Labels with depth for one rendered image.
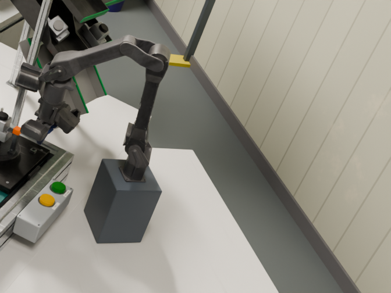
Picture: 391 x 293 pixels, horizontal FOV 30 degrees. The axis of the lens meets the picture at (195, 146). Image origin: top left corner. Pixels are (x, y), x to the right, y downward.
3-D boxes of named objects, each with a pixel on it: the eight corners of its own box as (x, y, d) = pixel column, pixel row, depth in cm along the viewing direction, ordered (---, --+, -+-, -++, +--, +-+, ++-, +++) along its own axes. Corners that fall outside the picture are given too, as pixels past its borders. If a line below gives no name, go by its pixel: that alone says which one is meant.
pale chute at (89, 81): (97, 97, 246) (107, 95, 244) (74, 110, 235) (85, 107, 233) (65, 18, 240) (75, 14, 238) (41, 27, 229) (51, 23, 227)
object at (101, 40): (101, 46, 232) (114, 33, 228) (93, 49, 229) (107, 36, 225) (85, 25, 232) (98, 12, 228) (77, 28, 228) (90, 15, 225)
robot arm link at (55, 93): (78, 76, 193) (45, 64, 192) (74, 86, 188) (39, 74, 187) (71, 97, 196) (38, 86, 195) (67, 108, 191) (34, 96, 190)
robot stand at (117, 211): (141, 242, 214) (162, 191, 204) (96, 243, 207) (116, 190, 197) (125, 210, 224) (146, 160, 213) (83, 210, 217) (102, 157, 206)
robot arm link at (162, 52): (173, 45, 188) (149, 39, 187) (170, 57, 181) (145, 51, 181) (145, 147, 204) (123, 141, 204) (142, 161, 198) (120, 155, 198)
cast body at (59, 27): (68, 35, 217) (71, 29, 211) (57, 44, 216) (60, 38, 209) (50, 13, 216) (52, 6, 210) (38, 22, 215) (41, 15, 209)
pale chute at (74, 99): (78, 115, 233) (89, 112, 231) (54, 129, 222) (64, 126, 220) (44, 32, 228) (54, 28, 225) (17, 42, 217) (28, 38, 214)
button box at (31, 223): (68, 204, 210) (74, 188, 207) (34, 244, 192) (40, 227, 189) (47, 193, 211) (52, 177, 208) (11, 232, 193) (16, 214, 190)
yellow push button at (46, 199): (55, 203, 200) (57, 197, 199) (49, 210, 197) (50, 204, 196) (42, 196, 201) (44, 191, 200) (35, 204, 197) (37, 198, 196)
